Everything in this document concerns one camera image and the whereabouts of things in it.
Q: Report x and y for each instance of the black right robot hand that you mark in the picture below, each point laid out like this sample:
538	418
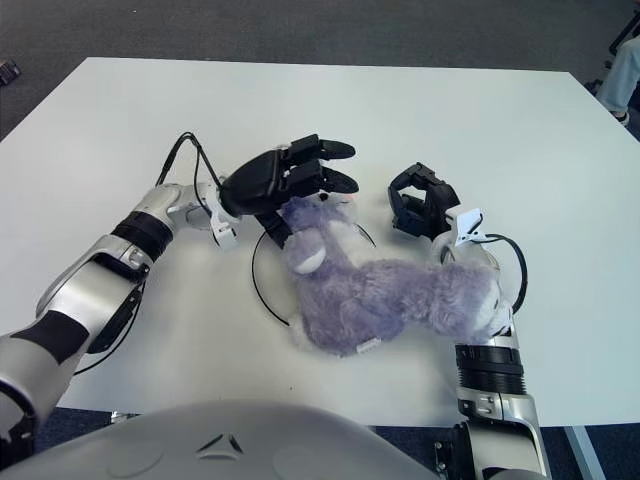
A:
435	205

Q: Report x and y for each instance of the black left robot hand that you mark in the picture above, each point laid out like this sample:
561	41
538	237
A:
255	180

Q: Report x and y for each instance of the purple plush bunny doll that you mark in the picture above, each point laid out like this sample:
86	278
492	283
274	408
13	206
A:
380	295

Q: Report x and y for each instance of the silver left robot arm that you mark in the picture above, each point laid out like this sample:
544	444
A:
90	290

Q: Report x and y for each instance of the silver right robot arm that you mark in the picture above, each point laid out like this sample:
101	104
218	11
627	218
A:
492	370

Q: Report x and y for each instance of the white plate black rim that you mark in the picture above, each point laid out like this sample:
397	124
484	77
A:
270	280

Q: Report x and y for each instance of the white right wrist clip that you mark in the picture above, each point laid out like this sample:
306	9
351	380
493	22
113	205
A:
465	222

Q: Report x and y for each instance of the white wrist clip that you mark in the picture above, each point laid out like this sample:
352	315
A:
225	237
465	222

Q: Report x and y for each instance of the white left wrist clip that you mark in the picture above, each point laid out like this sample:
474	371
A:
225	237

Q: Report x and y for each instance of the person shoe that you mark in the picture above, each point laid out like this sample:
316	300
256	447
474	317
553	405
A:
622	117

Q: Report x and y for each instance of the person leg in jeans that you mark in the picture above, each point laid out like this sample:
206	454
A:
620	80

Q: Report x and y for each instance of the black chair base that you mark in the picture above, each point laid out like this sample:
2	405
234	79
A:
617	45

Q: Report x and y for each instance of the silver robot torso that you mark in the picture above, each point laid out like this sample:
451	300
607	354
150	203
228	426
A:
225	450

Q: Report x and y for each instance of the grey table leg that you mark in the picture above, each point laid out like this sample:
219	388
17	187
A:
585	455

